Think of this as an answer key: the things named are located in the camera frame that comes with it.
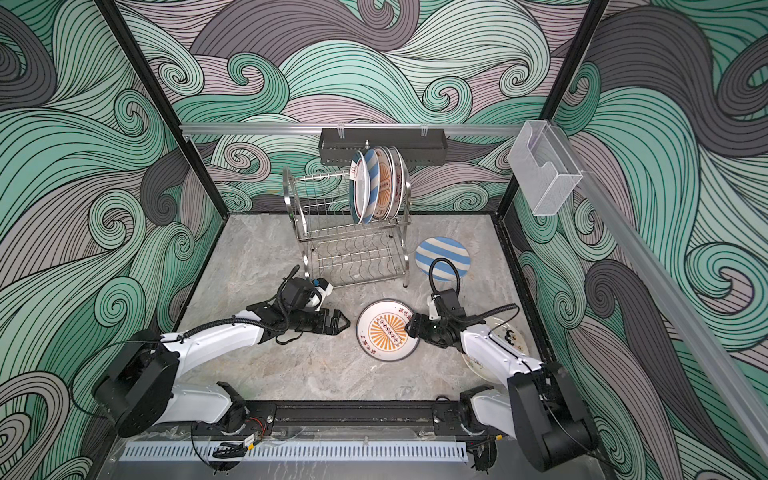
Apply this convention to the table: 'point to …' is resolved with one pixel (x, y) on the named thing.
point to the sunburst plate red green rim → (381, 330)
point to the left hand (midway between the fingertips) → (340, 321)
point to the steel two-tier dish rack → (337, 251)
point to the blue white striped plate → (438, 247)
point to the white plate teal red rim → (359, 187)
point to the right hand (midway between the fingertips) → (415, 330)
